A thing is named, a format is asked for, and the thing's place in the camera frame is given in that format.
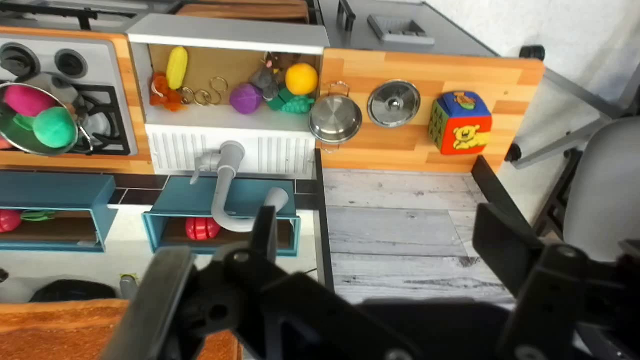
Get grey plush mouse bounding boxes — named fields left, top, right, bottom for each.
left=249, top=52, right=301, bottom=102

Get yellow orange ball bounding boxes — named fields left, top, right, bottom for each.
left=285, top=62, right=320, bottom=96

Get black oven door handle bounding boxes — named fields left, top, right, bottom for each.
left=0, top=2, right=138, bottom=31

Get white toy sink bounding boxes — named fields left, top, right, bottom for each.
left=126, top=14, right=331, bottom=177

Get grey cabinet door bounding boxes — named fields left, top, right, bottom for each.
left=318, top=0, right=500, bottom=58

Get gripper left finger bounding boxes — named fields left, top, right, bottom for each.
left=100, top=205, right=417, bottom=360

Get purple toy fruit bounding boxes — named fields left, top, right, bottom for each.
left=229, top=83, right=264, bottom=115

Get small steel pot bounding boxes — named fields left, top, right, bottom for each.
left=308, top=81, right=364, bottom=154

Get steel pot lid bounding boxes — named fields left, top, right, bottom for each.
left=367, top=79, right=421, bottom=129

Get grey wheeled metal frame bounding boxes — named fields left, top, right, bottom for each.
left=504, top=44, right=640, bottom=169

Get bunch of metal rings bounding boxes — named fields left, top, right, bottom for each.
left=180, top=76, right=230, bottom=107

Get green ball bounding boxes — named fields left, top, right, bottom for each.
left=33, top=106, right=77, bottom=149

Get yellow toy corn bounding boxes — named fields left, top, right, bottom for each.
left=165, top=46, right=189, bottom=91

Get orange towel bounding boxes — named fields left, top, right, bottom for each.
left=0, top=298, right=242, bottom=360

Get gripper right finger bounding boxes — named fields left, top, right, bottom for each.
left=472, top=202, right=640, bottom=360

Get grey toy tap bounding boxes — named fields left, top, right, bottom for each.
left=190, top=140, right=290, bottom=234

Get grey stove knob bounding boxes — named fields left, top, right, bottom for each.
left=0, top=42, right=41, bottom=79
left=54, top=48, right=90, bottom=80

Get black stove burner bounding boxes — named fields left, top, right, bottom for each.
left=74, top=84, right=133, bottom=156

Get orange toy carrot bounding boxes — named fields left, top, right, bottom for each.
left=149, top=71, right=187, bottom=113

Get green toy vegetable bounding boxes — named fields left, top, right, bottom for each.
left=20, top=209, right=57, bottom=223

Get red toy tomato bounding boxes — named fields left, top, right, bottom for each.
left=185, top=217, right=222, bottom=242

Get green toy grapes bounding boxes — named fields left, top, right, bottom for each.
left=266, top=87, right=316, bottom=115

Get colourful soft cube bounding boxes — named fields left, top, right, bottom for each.
left=428, top=90, right=494, bottom=156

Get steel bowl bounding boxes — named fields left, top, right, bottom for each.
left=0, top=72, right=94, bottom=157

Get black round object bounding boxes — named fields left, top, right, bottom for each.
left=29, top=279, right=119, bottom=304

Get pink ball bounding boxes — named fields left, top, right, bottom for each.
left=3, top=84, right=57, bottom=117

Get toy kitchen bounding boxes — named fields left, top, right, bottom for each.
left=0, top=0, right=546, bottom=306

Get red toy fruit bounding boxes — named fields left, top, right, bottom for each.
left=0, top=209, right=22, bottom=234

